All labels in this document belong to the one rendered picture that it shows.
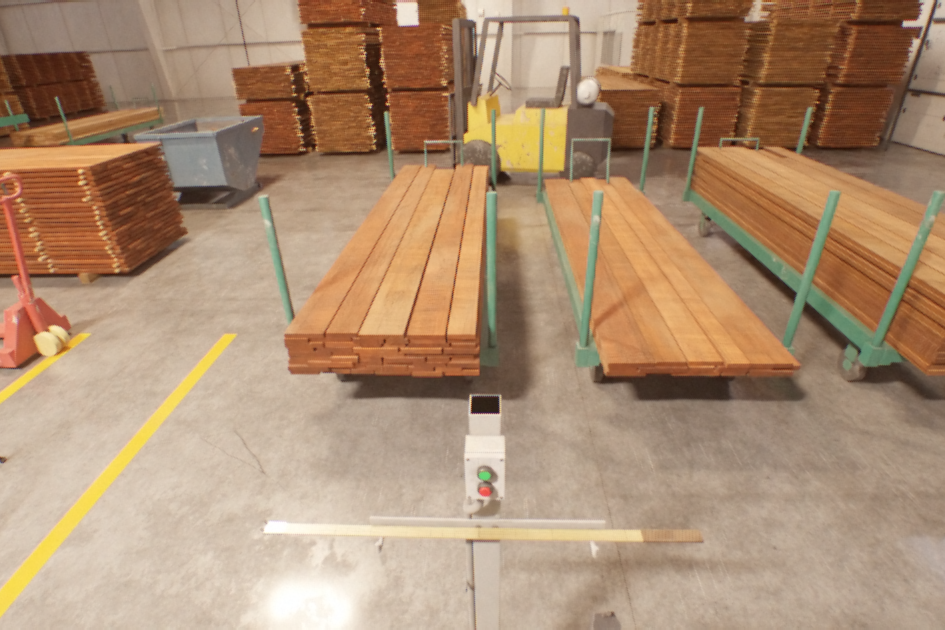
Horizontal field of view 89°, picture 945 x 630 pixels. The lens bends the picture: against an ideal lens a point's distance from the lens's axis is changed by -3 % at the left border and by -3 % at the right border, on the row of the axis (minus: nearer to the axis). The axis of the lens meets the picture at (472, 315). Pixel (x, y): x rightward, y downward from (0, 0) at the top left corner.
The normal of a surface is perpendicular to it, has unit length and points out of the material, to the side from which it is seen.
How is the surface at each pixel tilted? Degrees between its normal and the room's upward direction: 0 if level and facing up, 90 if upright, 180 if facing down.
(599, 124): 91
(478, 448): 0
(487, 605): 90
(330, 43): 90
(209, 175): 90
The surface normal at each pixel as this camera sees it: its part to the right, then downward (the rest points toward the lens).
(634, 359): -0.03, -0.87
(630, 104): -0.04, 0.49
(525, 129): -0.26, 0.47
